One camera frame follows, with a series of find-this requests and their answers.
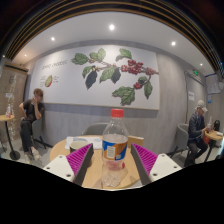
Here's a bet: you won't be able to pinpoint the white cup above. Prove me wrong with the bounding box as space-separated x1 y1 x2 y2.
68 139 90 154

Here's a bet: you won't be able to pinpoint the person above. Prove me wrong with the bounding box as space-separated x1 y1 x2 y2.
184 99 214 167
18 88 46 164

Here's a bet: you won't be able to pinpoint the small clear bottle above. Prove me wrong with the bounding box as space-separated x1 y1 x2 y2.
5 103 14 118

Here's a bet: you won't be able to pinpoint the round wooden side table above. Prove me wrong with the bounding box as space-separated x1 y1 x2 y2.
203 129 224 164
0 114 22 161

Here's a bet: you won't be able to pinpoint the white wall notice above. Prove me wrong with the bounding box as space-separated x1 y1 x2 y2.
187 90 196 102

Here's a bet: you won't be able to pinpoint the coffee plant wall mural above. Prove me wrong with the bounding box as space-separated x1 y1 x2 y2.
29 44 161 111

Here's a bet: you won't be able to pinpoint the white printed paper sheet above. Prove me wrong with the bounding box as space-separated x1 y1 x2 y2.
64 135 104 150

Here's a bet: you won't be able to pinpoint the white notice board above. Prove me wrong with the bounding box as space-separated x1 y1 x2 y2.
204 73 224 96

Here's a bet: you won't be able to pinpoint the clear red-capped drink bottle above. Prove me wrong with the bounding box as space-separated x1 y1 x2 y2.
100 108 130 188

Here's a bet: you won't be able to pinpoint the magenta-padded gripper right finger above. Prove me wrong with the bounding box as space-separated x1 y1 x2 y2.
129 142 184 187

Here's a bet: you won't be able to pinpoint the recessed ceiling lights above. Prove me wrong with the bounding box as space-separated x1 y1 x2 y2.
3 23 204 68

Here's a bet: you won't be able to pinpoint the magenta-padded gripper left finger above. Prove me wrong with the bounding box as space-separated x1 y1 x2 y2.
43 142 95 187

